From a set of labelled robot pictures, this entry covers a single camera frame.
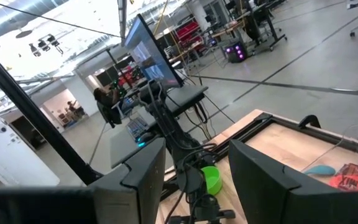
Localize black aluminium table frame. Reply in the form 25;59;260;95
163;111;358;200

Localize blue plastic spoon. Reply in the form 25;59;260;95
303;164;337;177

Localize black frame hook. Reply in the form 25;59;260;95
298;114;322;129

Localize orange brown snack bar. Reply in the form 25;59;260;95
329;162;358;192

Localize clear plastic storage bin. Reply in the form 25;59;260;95
301;123;358;194

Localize computer tower purple lights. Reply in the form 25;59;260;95
224;41;249;64

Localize green plastic bowl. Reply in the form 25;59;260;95
200;165;224;197

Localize black computer monitor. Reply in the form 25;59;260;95
124;14;185;90

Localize black gantry post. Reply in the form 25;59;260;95
0;42;104;187

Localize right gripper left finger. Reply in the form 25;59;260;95
0;138;167;224

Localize backlit keyboard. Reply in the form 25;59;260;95
126;116;151;141

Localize red storage bin shelf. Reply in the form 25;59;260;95
175;21;204;44

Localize black workstation cart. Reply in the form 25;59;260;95
109;84;210;169

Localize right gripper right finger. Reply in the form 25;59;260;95
228;139;358;224

